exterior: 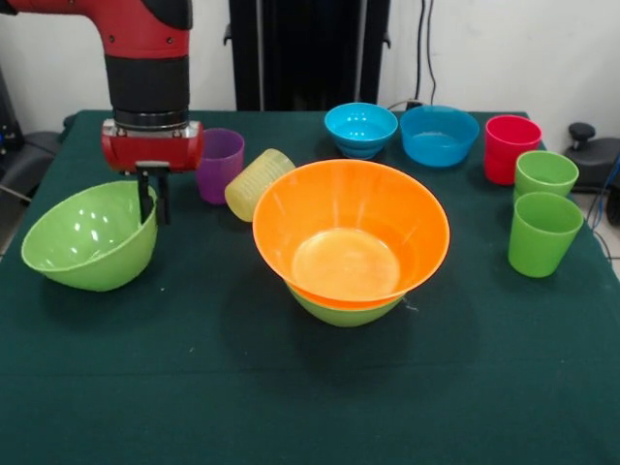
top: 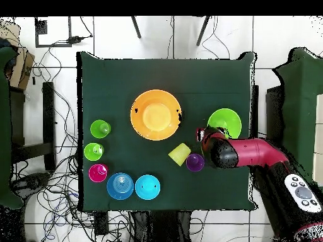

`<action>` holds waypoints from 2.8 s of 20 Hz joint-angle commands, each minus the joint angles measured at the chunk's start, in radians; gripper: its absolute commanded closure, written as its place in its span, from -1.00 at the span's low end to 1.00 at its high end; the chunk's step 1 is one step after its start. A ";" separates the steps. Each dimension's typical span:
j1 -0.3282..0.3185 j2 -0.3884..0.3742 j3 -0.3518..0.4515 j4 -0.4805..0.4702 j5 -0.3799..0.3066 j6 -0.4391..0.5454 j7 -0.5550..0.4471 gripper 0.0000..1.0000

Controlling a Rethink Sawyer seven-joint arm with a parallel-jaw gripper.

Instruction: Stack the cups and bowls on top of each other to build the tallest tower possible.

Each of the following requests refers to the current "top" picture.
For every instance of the large orange plastic bowl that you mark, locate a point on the large orange plastic bowl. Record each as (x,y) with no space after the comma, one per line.
(156,116)

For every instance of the yellow plastic cup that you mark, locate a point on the yellow plastic cup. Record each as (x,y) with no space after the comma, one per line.
(179,153)

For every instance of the green plastic bowl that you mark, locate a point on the green plastic bowl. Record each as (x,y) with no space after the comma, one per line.
(227,121)

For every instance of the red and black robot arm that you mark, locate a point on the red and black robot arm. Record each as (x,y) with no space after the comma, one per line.
(252,151)

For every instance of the purple plastic cup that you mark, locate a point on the purple plastic cup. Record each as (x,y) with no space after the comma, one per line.
(194,163)

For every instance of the ribbed cyan plastic bowl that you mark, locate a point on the ribbed cyan plastic bowl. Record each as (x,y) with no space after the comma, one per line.
(146,187)

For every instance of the dark green table cloth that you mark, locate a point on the dark green table cloth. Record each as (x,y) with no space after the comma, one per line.
(151,75)

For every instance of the green plastic cup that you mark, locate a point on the green plastic cup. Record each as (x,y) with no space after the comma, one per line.
(97,129)
(90,152)

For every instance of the translucent blue plastic bowl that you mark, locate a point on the translucent blue plastic bowl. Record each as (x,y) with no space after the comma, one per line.
(120,187)

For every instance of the red plastic cup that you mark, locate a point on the red plastic cup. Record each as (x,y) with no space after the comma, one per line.
(96,174)

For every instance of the black power strip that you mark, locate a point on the black power strip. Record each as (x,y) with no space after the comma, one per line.
(101,223)

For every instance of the black tripod leg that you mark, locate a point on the black tripod leg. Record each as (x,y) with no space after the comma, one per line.
(136,27)
(203,30)

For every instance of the black power adapter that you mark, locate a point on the black power adapter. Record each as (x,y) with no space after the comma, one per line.
(75,39)

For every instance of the black stand base with knob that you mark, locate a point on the black stand base with knob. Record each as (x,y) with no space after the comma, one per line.
(30,182)

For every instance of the green-clothed side table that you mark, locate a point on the green-clothed side table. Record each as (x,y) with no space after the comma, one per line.
(300,100)
(5,126)

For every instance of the brown cardboard box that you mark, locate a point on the brown cardboard box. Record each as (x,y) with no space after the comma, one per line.
(20,68)

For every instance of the white boxes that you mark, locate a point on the white boxes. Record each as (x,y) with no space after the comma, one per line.
(319,138)

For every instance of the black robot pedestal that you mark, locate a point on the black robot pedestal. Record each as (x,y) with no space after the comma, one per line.
(161,227)

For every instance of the black bench frame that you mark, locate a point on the black bench frame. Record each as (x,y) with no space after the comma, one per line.
(48,126)

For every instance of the black square floor frame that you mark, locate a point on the black square floor frame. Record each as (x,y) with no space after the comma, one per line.
(41,27)

